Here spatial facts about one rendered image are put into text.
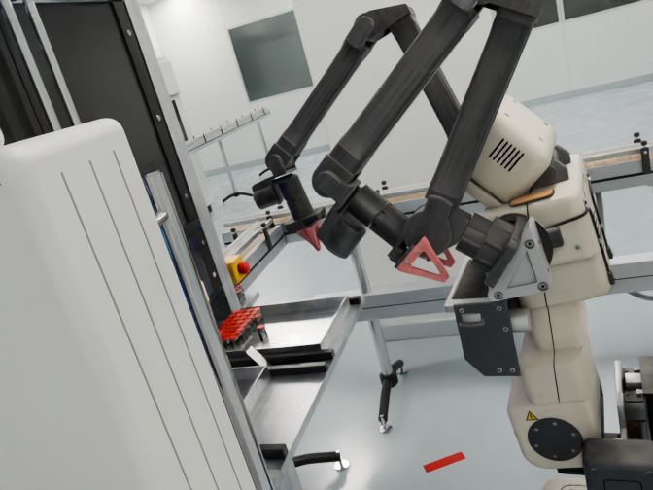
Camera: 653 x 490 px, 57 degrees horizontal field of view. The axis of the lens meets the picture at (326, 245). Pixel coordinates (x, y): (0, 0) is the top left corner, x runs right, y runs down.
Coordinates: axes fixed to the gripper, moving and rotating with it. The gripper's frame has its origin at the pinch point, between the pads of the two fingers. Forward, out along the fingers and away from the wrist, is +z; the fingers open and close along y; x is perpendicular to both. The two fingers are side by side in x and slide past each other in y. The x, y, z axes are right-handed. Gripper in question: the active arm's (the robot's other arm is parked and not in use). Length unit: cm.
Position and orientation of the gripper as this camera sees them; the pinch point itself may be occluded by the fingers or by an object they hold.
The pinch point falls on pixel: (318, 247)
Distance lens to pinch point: 156.6
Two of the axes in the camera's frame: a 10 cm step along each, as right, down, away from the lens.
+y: -8.8, 2.8, 3.8
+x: -2.7, 3.7, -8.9
